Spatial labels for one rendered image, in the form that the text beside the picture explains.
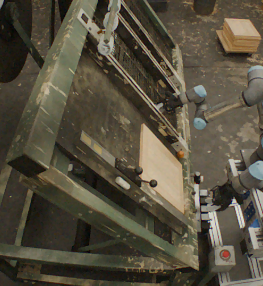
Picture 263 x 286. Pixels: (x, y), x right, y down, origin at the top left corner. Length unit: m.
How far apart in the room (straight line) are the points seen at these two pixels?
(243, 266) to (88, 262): 1.31
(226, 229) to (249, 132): 1.42
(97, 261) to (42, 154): 1.08
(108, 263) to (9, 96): 2.87
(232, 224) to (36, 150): 2.10
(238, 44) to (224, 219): 2.80
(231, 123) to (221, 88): 0.64
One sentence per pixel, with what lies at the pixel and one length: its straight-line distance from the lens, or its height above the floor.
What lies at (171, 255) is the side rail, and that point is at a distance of 1.58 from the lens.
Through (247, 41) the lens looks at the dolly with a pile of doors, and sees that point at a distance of 4.72.
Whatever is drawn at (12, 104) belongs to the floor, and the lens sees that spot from 4.03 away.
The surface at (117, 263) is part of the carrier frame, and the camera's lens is 1.87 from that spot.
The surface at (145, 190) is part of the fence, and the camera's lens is 1.49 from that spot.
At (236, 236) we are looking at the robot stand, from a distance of 2.70.
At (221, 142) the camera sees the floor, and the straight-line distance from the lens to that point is 3.48.
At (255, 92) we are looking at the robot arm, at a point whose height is 1.60.
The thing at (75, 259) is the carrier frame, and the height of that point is 0.79.
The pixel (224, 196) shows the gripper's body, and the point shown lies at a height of 1.50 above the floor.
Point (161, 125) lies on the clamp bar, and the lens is 1.91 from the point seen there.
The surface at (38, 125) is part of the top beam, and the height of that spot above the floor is 1.91.
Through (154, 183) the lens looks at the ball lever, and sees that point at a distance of 1.34.
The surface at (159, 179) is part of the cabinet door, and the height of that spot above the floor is 1.13.
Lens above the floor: 2.59
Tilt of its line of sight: 51 degrees down
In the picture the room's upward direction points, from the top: 1 degrees clockwise
